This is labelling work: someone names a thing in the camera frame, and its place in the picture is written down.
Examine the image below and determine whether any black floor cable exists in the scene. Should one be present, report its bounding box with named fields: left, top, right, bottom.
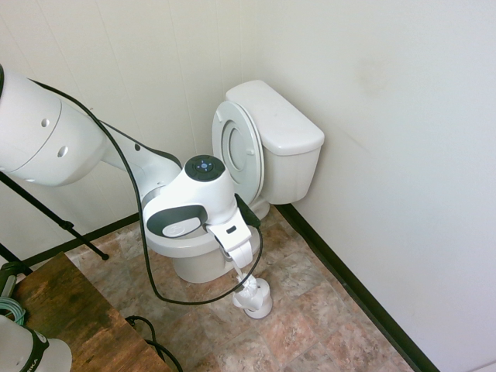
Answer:
left=124, top=315, right=184, bottom=372

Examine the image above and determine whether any green coiled cable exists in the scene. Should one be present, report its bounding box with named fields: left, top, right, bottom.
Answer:
left=0, top=295, right=27, bottom=326

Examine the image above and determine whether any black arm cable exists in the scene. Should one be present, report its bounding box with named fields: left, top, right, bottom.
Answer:
left=29, top=78, right=265, bottom=308

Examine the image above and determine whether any white toilet tank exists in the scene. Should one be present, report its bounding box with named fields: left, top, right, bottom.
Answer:
left=225, top=79, right=326, bottom=205

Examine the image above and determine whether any dark green clamp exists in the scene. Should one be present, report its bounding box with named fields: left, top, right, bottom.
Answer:
left=0, top=260, right=25, bottom=300

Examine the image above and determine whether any white toilet brush holder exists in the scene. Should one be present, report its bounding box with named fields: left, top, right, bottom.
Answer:
left=232, top=280, right=274, bottom=320

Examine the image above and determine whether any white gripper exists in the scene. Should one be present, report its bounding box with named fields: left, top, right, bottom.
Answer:
left=205, top=215, right=255, bottom=270

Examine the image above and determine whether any white toilet brush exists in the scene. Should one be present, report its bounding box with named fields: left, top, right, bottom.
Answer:
left=231, top=263, right=261, bottom=308

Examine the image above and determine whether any dark wooden table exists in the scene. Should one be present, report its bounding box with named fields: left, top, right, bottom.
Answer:
left=10, top=251, right=172, bottom=372

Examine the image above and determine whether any black camera tripod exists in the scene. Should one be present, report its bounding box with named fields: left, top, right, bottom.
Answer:
left=0, top=170, right=110, bottom=273

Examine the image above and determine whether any white toilet lid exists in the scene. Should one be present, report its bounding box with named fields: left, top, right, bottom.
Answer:
left=227, top=115, right=267, bottom=195

